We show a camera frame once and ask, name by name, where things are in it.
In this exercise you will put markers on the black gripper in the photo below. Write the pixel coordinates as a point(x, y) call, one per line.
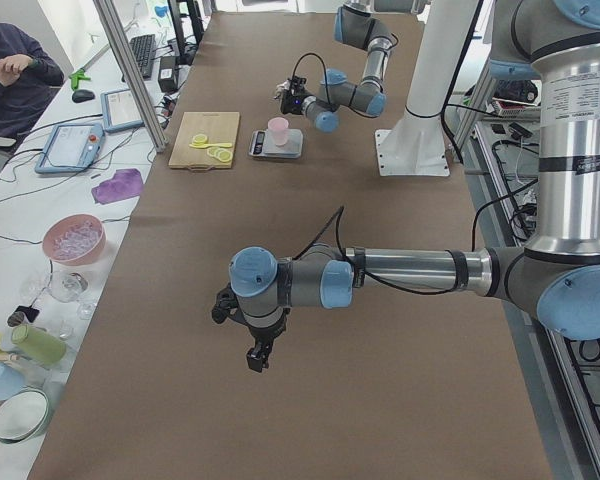
point(263, 332)
point(292, 104)

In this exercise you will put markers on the pink plastic cup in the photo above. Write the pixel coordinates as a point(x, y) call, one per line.
point(278, 127)

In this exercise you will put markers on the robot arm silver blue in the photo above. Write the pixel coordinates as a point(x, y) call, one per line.
point(355, 27)
point(554, 277)

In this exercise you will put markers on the green tumbler cup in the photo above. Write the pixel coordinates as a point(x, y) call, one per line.
point(38, 344)

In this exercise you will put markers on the bamboo cutting board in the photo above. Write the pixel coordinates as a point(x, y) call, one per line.
point(218, 126)

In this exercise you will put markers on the yellow plastic knife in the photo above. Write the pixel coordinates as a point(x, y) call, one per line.
point(210, 145)

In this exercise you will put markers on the black keyboard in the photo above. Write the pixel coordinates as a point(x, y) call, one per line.
point(143, 49)

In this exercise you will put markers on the upper teach pendant tablet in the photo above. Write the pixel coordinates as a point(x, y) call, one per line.
point(119, 111)

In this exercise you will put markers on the teach pendant tablet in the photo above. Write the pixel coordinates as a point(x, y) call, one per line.
point(71, 147)
point(119, 111)

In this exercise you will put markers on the purple cloth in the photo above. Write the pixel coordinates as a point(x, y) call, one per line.
point(123, 185)

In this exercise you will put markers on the wine glass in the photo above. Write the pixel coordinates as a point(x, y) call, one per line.
point(68, 287)

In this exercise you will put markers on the pink bowl with ice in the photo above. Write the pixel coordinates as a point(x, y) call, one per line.
point(75, 240)

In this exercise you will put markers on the lower teach pendant tablet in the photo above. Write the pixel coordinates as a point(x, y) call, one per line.
point(71, 147)

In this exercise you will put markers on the green rimmed bowl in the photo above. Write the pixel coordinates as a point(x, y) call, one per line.
point(24, 416)

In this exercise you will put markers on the seated person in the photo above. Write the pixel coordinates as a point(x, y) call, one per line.
point(28, 77)

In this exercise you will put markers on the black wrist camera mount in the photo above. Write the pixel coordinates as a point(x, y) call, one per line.
point(226, 307)

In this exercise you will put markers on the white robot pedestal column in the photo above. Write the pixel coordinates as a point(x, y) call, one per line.
point(415, 145)

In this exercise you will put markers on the aluminium frame post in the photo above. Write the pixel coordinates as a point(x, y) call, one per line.
point(119, 44)

